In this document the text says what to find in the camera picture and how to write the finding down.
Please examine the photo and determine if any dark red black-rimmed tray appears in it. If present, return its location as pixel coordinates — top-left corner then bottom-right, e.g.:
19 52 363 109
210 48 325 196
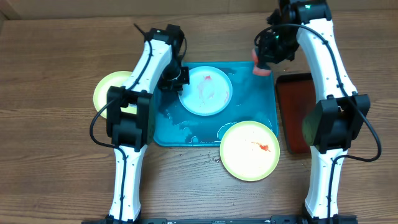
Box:
275 73 315 154

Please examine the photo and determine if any yellow plate lower right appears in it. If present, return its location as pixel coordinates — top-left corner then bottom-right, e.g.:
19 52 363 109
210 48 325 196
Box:
220 121 280 182

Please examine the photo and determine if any yellow plate with ketchup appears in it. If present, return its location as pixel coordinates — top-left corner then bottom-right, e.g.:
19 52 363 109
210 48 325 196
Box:
93 70 137 119

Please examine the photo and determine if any light blue plate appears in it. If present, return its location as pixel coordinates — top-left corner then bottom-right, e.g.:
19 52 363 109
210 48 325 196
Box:
179 66 233 116

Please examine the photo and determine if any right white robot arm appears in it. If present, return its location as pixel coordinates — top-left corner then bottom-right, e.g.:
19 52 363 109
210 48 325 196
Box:
252 0 382 223

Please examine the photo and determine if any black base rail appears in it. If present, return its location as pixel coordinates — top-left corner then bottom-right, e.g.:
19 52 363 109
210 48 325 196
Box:
81 215 358 224

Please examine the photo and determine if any red sponge with dark scourer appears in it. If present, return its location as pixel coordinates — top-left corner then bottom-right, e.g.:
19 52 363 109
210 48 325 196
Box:
251 48 271 77

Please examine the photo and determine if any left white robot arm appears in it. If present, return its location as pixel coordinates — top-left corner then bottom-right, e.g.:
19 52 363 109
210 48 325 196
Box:
89 24 189 223

